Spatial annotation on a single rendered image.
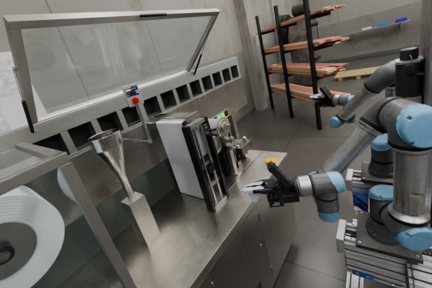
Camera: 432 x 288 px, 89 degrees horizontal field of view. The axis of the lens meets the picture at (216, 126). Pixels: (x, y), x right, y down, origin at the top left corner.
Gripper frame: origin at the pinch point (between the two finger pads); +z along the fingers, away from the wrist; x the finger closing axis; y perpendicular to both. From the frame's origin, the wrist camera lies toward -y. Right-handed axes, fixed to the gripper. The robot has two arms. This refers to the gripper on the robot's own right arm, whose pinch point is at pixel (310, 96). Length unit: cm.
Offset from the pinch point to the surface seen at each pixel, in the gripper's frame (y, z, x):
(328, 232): 121, -12, -30
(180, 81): -49, 45, -80
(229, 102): -7, 65, -35
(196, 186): 9, 3, -114
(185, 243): 15, -24, -137
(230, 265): 38, -33, -124
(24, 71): -84, -12, -153
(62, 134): -55, 12, -159
